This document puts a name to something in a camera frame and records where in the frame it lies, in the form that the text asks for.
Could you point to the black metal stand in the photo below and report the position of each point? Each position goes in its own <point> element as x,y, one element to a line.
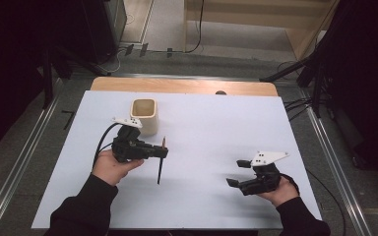
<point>47,82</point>
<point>318,65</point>

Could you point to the dark green pen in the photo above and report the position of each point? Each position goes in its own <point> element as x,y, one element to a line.
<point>160,170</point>

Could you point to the person's left hand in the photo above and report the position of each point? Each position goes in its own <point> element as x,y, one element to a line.
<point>111,168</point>

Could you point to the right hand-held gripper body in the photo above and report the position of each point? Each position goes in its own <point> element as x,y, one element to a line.
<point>265,177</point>

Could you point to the wooden table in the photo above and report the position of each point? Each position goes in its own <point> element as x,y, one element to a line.
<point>177,86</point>

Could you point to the metal floor rail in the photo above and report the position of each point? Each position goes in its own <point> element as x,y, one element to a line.
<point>16,170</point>
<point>338,170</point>

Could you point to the cream square pen holder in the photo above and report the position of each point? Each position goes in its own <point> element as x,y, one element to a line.
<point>147,123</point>

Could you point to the dark cabinet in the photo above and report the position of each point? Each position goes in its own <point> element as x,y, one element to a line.
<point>101,26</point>

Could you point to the person's right hand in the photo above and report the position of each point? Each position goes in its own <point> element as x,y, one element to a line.
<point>282,195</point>

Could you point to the white table sheet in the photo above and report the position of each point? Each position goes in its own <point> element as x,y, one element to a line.
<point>210,137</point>

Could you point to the dark round table grommet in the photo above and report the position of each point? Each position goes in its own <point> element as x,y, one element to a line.
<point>220,92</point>

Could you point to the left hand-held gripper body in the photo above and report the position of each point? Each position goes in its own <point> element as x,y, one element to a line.
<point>126,144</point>

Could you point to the light wooden shelf unit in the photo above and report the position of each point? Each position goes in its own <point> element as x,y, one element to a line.
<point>242,19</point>

